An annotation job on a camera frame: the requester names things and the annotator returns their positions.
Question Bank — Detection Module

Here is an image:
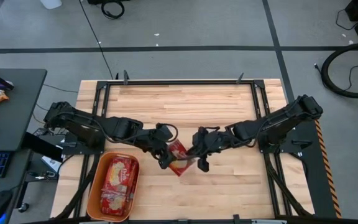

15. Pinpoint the thin black cable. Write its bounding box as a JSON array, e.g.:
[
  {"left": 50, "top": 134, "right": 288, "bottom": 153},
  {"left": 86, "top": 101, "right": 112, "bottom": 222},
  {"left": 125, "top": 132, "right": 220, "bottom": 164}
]
[{"left": 314, "top": 58, "right": 358, "bottom": 93}]

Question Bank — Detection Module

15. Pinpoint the long black floor cable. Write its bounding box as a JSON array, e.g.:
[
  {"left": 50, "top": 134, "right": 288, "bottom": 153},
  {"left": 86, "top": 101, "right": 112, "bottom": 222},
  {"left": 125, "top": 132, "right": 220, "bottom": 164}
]
[{"left": 78, "top": 0, "right": 114, "bottom": 80}]

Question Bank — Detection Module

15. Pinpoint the metal carabiner clip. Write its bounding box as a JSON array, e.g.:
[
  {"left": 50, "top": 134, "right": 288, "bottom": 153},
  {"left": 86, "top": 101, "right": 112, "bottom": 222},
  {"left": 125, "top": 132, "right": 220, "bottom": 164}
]
[{"left": 26, "top": 170, "right": 57, "bottom": 182}]

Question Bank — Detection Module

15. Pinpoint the orange plastic basket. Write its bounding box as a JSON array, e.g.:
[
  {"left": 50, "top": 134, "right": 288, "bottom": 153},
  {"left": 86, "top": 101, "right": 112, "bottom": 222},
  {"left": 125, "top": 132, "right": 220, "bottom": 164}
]
[{"left": 86, "top": 151, "right": 141, "bottom": 223}]

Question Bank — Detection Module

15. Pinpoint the white container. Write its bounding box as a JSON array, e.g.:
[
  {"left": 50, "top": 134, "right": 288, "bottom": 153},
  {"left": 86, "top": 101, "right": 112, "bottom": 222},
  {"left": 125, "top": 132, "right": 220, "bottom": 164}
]
[{"left": 40, "top": 0, "right": 63, "bottom": 9}]

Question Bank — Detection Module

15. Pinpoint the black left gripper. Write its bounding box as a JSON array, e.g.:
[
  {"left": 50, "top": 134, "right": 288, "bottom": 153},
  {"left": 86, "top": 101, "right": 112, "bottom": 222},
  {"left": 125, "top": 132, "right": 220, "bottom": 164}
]
[{"left": 149, "top": 123, "right": 177, "bottom": 170}]

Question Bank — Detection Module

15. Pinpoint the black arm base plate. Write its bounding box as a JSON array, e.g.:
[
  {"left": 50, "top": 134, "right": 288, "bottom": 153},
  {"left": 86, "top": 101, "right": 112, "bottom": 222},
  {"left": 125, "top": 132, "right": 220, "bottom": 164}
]
[
  {"left": 61, "top": 130, "right": 107, "bottom": 156},
  {"left": 256, "top": 129, "right": 313, "bottom": 154}
]

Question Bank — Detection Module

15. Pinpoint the black aluminium table frame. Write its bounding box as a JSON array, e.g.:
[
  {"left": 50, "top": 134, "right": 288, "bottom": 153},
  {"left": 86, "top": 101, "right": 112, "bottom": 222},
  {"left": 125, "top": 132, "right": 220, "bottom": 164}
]
[{"left": 54, "top": 79, "right": 315, "bottom": 220}]

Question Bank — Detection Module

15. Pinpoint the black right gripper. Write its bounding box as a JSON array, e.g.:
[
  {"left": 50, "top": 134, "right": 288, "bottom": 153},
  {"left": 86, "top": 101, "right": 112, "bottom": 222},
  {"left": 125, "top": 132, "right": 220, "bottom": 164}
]
[{"left": 185, "top": 126, "right": 229, "bottom": 173}]

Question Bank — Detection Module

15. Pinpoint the black desk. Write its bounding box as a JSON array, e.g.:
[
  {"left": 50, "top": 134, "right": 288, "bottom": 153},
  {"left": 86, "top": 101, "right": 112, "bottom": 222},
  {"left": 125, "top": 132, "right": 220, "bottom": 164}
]
[{"left": 0, "top": 68, "right": 48, "bottom": 224}]

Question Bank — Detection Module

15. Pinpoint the large black hoop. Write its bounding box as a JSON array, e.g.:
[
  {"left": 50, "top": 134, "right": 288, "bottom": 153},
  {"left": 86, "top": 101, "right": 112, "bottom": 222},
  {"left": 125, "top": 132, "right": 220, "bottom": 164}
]
[{"left": 321, "top": 42, "right": 358, "bottom": 100}]

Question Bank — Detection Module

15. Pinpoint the white card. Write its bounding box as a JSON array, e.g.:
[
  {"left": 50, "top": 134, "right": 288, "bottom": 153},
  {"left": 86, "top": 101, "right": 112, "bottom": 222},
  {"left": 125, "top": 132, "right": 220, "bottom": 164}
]
[{"left": 40, "top": 155, "right": 62, "bottom": 174}]

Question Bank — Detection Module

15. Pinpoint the coiled black cable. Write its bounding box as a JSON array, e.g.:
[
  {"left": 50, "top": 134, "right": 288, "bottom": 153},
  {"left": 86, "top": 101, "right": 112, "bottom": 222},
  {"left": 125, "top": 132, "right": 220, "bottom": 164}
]
[{"left": 100, "top": 0, "right": 126, "bottom": 20}]

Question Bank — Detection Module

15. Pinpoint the black side platform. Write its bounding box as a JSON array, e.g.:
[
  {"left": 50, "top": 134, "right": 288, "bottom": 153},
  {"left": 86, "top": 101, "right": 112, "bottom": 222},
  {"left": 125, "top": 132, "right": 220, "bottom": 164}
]
[{"left": 290, "top": 119, "right": 343, "bottom": 218}]

